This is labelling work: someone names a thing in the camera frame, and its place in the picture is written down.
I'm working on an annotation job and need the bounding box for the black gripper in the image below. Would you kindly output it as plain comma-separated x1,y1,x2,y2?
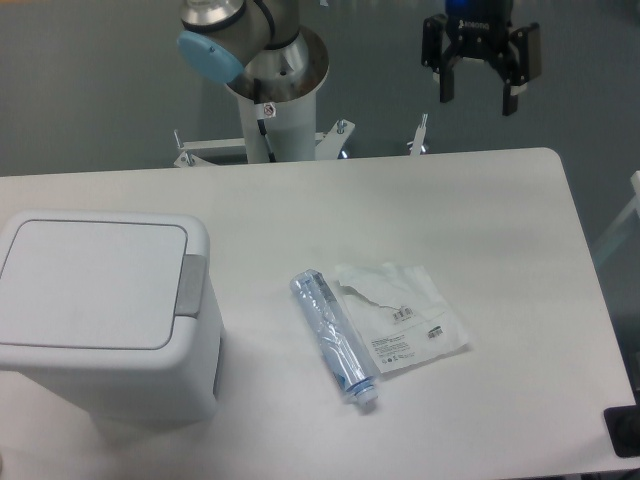
421,0,542,116

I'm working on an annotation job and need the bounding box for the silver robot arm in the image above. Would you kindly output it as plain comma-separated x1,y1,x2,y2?
177,1,542,116

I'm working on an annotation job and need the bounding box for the white plastic trash can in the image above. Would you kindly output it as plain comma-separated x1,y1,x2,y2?
1,210,225,422

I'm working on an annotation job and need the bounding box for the white trash can lid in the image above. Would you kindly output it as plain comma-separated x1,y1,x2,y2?
1,219,187,350

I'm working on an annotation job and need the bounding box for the torn white plastic bag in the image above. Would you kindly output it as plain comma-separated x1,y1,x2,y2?
336,263,469,374

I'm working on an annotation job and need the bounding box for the crushed clear plastic bottle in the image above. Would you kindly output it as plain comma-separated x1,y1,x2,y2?
290,270,378,411

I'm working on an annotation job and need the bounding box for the grey lid push button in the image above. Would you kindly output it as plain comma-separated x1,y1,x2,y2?
174,255,207,317

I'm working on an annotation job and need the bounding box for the black object at table edge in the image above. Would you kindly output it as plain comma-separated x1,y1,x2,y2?
604,405,639,458

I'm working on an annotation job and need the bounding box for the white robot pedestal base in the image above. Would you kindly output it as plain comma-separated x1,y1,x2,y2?
178,27,355,164

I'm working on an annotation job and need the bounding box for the white frame at right edge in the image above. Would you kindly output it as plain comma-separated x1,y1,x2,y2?
592,171,639,268

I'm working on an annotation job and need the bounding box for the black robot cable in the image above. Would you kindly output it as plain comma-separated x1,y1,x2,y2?
253,77,278,164

